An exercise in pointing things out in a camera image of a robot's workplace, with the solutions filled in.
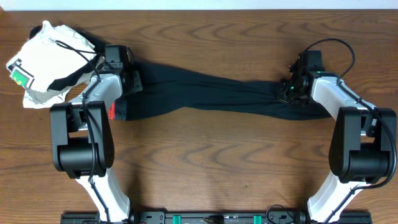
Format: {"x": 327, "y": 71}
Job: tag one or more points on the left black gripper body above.
{"x": 135, "y": 81}

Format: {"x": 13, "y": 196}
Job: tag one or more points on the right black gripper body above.
{"x": 290, "y": 93}

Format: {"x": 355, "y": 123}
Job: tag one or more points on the black leggings red grey waistband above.
{"x": 166, "y": 89}

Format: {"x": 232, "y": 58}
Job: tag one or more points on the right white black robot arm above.
{"x": 363, "y": 152}

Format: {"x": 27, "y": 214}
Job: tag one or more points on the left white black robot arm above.
{"x": 83, "y": 146}

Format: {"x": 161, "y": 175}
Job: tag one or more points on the black folded garment in stack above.
{"x": 64, "y": 40}

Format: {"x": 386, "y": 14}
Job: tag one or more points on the grey folded garment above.
{"x": 77, "y": 84}

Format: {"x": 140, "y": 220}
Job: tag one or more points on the white printed folded t-shirt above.
{"x": 31, "y": 47}

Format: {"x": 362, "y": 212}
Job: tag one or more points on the white bottom folded garment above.
{"x": 38, "y": 100}

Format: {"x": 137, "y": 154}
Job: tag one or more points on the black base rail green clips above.
{"x": 277, "y": 217}

